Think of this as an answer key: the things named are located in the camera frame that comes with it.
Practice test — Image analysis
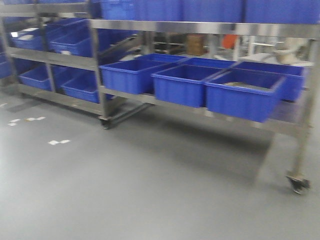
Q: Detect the blue bin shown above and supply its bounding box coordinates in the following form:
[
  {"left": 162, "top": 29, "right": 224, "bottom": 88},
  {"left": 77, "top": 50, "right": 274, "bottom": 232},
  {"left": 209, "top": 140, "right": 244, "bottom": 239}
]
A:
[
  {"left": 204, "top": 68, "right": 287, "bottom": 123},
  {"left": 99, "top": 59, "right": 176, "bottom": 95},
  {"left": 151, "top": 65, "right": 222, "bottom": 108}
]

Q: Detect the shelf caster wheel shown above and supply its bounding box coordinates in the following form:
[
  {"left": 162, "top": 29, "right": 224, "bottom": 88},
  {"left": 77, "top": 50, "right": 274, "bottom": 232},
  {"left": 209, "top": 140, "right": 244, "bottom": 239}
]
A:
[{"left": 286, "top": 175, "right": 311, "bottom": 195}]

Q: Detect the blue bin front left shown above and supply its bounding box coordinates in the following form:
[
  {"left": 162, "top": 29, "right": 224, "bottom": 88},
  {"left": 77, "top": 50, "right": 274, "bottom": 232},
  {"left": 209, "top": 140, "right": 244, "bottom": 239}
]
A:
[{"left": 99, "top": 59, "right": 176, "bottom": 95}]

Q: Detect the blue bin front right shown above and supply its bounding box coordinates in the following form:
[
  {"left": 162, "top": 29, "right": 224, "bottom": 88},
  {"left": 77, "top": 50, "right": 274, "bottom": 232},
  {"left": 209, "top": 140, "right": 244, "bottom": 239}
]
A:
[{"left": 204, "top": 68, "right": 287, "bottom": 123}]

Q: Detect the blue bin front middle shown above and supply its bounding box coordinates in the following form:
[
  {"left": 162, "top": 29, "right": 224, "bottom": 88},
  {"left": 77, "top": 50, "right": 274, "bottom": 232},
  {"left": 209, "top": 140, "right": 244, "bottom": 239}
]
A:
[{"left": 151, "top": 65, "right": 222, "bottom": 108}]

